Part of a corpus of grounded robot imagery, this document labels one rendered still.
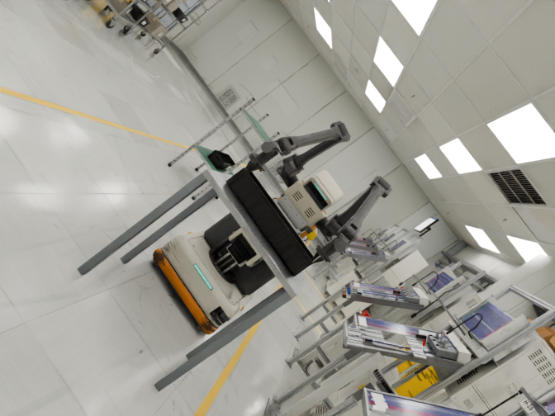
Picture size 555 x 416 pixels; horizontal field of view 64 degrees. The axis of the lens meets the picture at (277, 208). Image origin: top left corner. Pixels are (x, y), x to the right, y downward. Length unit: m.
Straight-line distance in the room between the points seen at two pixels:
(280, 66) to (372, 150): 3.32
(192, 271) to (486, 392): 2.09
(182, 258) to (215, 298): 0.32
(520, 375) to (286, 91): 9.99
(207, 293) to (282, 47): 10.33
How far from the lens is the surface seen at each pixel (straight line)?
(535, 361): 3.53
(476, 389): 3.47
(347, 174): 11.92
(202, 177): 2.07
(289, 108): 12.19
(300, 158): 2.61
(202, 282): 2.81
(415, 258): 7.97
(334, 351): 4.81
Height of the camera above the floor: 1.21
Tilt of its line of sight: 7 degrees down
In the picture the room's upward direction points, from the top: 54 degrees clockwise
